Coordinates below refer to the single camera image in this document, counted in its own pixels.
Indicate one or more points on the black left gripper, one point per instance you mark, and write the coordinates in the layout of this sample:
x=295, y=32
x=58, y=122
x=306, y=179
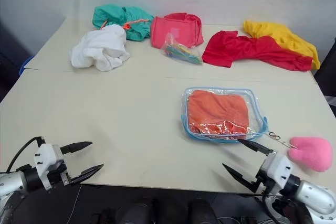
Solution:
x=60, y=175

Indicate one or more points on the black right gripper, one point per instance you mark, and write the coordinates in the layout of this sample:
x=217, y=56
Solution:
x=263, y=187

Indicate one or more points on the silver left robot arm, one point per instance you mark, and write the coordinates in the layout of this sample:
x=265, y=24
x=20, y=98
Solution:
x=10, y=179

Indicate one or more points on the clear pouch with orange cloth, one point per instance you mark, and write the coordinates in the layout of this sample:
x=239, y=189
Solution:
x=256, y=119

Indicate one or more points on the orange cloth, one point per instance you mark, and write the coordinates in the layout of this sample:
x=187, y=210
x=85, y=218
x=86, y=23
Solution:
x=218, y=111

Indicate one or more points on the clear bag of colourful items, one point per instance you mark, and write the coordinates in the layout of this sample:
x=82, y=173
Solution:
x=181, y=51

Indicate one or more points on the pink plush toy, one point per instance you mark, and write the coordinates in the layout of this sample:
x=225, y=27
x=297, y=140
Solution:
x=311, y=153

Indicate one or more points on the red garment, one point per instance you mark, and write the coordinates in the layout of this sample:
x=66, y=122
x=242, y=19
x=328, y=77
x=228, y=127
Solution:
x=244, y=49

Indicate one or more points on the white crumpled garment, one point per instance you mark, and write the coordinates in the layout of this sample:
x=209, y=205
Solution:
x=102, y=48

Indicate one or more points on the dark chair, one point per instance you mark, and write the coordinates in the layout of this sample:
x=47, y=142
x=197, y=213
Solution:
x=326, y=77

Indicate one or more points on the yellow garment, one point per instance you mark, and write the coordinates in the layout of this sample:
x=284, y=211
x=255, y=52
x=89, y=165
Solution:
x=283, y=33

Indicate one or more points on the teal green garment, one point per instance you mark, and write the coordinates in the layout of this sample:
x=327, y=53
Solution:
x=115, y=15

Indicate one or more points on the coral pink garment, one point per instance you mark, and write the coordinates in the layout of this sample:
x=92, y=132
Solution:
x=176, y=30

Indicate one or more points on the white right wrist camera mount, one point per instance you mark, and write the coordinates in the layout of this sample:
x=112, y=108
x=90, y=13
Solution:
x=277, y=166

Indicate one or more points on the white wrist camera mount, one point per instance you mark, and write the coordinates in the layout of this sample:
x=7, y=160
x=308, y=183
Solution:
x=46, y=153
x=277, y=166

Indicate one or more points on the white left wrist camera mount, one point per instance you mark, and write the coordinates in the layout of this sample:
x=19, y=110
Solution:
x=46, y=153

